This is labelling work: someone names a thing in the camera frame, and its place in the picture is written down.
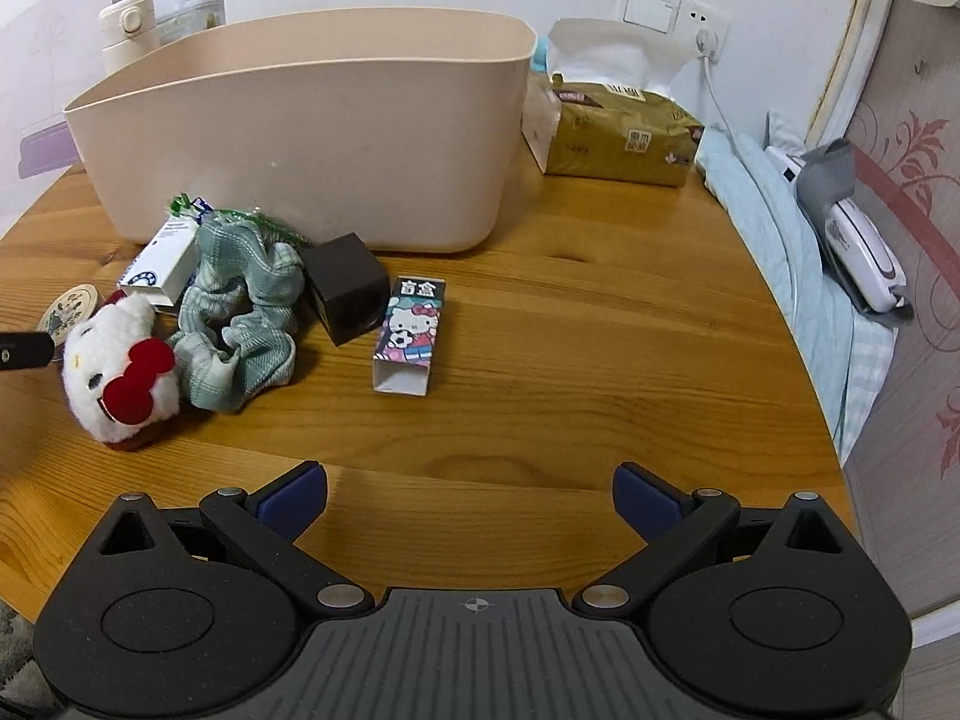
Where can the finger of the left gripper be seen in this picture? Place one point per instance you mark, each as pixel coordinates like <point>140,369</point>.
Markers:
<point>25,350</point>

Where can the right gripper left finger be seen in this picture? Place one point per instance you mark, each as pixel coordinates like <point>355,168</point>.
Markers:
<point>263,527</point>

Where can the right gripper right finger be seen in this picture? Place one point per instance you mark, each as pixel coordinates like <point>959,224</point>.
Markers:
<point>681,530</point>

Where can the hello kitty plush slipper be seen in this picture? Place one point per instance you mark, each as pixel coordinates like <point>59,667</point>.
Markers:
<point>120,378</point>

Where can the white small carton box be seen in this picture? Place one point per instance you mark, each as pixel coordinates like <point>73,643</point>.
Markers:
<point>163,269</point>

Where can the green plaid scrunchie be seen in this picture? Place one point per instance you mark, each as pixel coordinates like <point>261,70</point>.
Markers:
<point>237,323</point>

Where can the hello kitty card box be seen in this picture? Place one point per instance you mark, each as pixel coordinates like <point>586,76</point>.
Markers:
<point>404,349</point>

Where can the black small box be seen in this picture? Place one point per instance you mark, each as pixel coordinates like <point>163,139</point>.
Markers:
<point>348,287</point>

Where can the light blue bedding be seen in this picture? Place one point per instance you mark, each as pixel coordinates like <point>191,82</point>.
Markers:
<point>847,356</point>

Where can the purple white headboard panel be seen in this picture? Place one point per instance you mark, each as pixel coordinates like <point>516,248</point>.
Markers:
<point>51,52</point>

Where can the white blood pressure monitor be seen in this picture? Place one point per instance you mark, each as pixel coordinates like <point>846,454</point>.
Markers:
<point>854,253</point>

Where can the cream thermos bottle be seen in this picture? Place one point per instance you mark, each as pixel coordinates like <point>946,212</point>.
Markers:
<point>128,31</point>

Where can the banana snack pouch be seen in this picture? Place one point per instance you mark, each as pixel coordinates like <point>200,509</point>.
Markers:
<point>189,17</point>

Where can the gold tissue pack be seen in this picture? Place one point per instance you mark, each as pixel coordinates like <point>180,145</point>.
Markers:
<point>604,109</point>

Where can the beige plastic storage bin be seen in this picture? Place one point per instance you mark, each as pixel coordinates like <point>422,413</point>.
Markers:
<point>398,124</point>

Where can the blue toy figurine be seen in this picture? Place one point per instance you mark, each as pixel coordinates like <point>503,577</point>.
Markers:
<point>539,60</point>

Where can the white wall switch socket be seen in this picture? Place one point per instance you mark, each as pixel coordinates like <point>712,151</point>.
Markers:
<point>690,28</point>

